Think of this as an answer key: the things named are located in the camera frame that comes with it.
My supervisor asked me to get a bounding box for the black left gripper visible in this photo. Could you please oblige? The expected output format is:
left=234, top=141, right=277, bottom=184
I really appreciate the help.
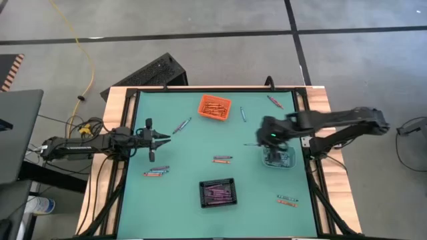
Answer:
left=141, top=118, right=172, bottom=163

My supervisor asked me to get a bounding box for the teal plastic bin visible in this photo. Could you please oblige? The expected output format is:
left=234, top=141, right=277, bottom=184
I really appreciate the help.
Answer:
left=261, top=145, right=298, bottom=169

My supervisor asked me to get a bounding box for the orange plastic basket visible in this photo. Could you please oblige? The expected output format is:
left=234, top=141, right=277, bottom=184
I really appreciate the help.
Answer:
left=197, top=94, right=233, bottom=122

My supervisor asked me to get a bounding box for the black perforated case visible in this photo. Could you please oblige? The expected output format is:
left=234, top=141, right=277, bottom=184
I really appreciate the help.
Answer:
left=99, top=52, right=189, bottom=103

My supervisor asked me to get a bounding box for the black plastic basket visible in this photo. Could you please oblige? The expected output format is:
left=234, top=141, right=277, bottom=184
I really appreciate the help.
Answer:
left=199, top=177, right=238, bottom=209

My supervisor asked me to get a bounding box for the teal table mat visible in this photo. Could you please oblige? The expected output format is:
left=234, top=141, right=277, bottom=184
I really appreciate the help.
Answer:
left=115, top=90, right=318, bottom=238

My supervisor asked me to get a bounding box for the black desk base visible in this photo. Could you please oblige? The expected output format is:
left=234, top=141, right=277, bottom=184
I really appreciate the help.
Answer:
left=18, top=161, right=87, bottom=194

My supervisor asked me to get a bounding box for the white container blue cap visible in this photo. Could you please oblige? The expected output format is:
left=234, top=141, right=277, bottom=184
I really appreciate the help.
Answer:
left=25, top=195, right=56, bottom=215

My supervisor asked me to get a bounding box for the black floor fan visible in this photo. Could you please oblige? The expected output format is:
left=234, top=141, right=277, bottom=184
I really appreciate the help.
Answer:
left=396, top=116, right=427, bottom=173

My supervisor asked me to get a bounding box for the grey desk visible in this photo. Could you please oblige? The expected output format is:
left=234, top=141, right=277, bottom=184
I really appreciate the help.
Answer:
left=0, top=89, right=44, bottom=185
left=0, top=179, right=33, bottom=240

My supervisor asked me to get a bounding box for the hazard striped floor mat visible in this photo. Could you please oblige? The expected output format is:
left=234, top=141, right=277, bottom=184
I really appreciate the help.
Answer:
left=0, top=53, right=26, bottom=93

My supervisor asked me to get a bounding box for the black table frame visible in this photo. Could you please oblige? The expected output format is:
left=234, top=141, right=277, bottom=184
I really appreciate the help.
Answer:
left=78, top=85, right=360, bottom=240

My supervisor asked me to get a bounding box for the yellow cable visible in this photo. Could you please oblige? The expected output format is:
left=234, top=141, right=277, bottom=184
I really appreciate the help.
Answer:
left=49, top=0, right=97, bottom=137

